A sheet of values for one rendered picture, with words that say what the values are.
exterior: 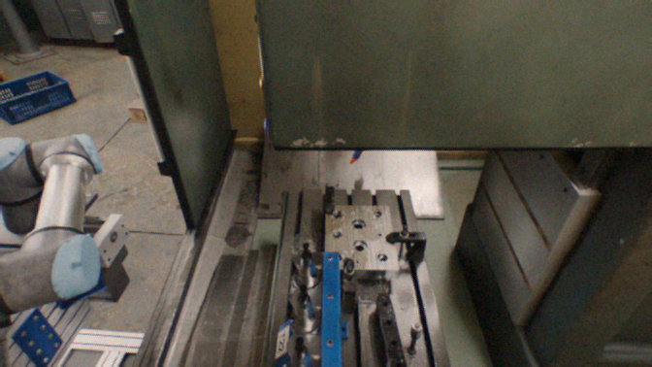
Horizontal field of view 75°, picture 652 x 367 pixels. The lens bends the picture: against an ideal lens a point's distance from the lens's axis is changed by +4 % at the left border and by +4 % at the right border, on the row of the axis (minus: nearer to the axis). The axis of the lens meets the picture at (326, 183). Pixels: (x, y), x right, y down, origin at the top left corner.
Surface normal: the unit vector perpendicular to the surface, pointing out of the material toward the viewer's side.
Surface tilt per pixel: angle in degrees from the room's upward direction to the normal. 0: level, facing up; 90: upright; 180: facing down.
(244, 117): 90
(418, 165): 24
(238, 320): 8
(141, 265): 0
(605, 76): 90
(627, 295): 90
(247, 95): 90
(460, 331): 0
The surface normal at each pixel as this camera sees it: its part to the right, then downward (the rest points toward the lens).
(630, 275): -0.01, 0.63
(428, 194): 0.00, -0.45
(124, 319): 0.00, -0.77
